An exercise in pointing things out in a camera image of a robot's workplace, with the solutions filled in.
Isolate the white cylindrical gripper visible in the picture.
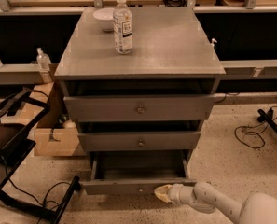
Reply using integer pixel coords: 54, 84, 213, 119
154, 184, 193, 205

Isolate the small white pump bottle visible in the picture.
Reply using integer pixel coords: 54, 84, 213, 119
211, 38, 218, 60

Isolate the grey bottom drawer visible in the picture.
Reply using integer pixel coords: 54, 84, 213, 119
82, 150, 196, 195

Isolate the clear plastic water bottle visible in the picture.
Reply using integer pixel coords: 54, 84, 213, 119
113, 0, 132, 54

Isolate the black floor cable left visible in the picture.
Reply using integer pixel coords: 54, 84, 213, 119
1, 156, 72, 224

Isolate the clear pump bottle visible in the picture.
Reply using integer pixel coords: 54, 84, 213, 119
36, 48, 51, 70

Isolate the grey drawer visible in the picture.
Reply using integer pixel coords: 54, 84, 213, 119
82, 150, 196, 195
64, 95, 214, 122
78, 131, 201, 151

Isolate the grey wooden drawer cabinet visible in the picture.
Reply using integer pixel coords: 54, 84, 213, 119
54, 7, 227, 170

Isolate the black floor cable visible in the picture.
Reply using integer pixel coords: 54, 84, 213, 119
1, 156, 72, 224
233, 105, 277, 150

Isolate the black metal cart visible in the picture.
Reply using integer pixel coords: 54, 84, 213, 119
0, 87, 81, 224

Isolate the cardboard box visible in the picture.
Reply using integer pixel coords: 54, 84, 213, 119
20, 63, 87, 158

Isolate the black floor cable right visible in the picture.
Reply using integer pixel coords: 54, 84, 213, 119
233, 105, 277, 150

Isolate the grey middle drawer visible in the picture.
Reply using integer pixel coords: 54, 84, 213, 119
78, 131, 201, 151

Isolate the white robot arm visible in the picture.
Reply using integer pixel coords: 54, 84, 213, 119
154, 182, 277, 224

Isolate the black stand base right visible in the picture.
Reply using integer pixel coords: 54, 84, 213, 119
258, 109, 277, 133

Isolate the grey top drawer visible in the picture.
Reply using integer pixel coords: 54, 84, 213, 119
64, 95, 214, 122

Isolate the white ceramic bowl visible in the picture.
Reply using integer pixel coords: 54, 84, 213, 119
93, 8, 114, 32

